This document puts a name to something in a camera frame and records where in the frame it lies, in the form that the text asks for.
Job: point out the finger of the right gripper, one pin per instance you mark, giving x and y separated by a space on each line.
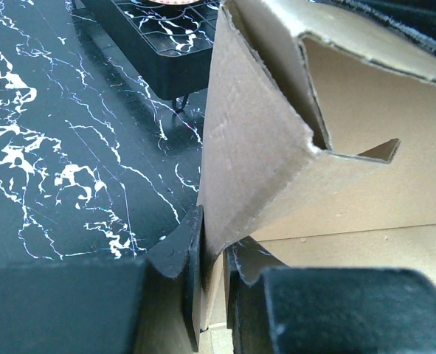
413 20

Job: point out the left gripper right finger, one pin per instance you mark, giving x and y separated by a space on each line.
275 308

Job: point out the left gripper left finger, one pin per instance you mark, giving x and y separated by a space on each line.
148 304

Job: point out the cardboard box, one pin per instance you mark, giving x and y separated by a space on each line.
317 113

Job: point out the pink patterned bowl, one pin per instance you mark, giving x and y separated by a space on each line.
174 2

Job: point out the black wire dish rack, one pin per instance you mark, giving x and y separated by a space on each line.
169 46

